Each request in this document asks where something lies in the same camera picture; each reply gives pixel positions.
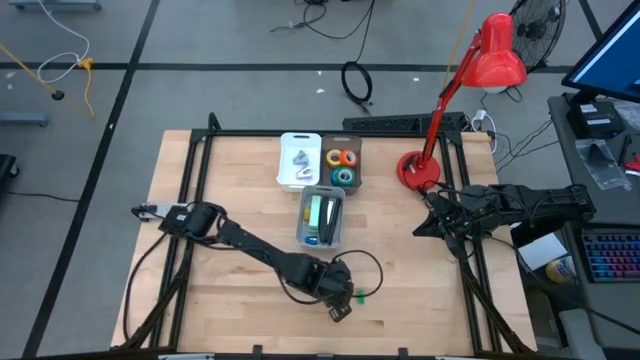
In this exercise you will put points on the black floor fan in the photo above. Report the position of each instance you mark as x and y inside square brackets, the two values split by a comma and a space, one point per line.
[537, 30]

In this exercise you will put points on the blue mini stapler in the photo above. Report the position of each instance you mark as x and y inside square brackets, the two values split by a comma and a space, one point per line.
[311, 240]

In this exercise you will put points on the brown plastic bin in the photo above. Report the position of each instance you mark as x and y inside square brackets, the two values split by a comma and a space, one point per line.
[325, 142]

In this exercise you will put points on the orange tape roll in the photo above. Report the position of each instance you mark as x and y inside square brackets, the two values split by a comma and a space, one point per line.
[356, 158]

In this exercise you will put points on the green tape roll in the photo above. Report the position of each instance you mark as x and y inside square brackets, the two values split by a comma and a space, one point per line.
[353, 176]

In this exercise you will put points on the white paper sheet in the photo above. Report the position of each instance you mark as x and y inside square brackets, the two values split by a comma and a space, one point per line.
[542, 252]

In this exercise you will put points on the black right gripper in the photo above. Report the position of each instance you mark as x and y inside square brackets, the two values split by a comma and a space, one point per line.
[450, 212]

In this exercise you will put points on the small black computer box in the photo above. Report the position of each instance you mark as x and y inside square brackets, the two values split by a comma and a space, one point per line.
[595, 120]

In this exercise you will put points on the grey side desk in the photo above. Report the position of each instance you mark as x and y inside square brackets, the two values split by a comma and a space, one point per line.
[615, 205]

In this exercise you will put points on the green mini stapler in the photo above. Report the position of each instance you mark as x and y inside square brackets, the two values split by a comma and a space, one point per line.
[361, 295]

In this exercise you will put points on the white plastic bin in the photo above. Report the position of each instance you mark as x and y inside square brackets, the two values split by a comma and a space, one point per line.
[287, 150]

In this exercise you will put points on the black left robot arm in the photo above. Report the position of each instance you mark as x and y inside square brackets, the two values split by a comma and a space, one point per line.
[250, 245]

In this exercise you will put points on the red desk lamp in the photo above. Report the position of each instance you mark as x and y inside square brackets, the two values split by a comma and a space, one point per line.
[495, 60]

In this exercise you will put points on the white power adapter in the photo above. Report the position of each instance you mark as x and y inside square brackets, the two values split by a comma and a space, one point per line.
[480, 116]

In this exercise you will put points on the grey metal table foot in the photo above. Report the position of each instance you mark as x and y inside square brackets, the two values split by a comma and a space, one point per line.
[25, 119]
[55, 5]

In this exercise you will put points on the yellow canister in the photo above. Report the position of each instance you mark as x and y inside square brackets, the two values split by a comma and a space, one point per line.
[560, 270]

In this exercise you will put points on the grey plastic bin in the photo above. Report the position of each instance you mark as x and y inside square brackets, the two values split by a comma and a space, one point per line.
[322, 191]

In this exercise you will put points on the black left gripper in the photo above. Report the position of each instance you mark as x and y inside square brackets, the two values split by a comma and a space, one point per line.
[332, 282]

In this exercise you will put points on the clear plastic bag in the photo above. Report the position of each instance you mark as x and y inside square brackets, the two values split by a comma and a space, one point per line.
[602, 165]

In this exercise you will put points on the black equipment base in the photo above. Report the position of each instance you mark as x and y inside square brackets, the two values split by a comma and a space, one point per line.
[6, 167]

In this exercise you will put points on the black metal rig frame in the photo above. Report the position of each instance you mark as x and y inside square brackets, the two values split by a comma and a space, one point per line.
[240, 133]

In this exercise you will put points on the black power strip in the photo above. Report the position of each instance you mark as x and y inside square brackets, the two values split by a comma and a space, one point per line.
[390, 122]

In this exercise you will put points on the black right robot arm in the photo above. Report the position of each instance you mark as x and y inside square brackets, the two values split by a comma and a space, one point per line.
[540, 202]

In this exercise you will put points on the purple staple remover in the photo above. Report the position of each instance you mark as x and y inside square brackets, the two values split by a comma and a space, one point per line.
[300, 172]

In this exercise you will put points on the black computer monitor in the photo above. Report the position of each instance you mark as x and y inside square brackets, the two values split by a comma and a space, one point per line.
[615, 65]

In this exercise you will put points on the backlit black keyboard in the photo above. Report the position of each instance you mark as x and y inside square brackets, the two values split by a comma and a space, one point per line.
[612, 257]

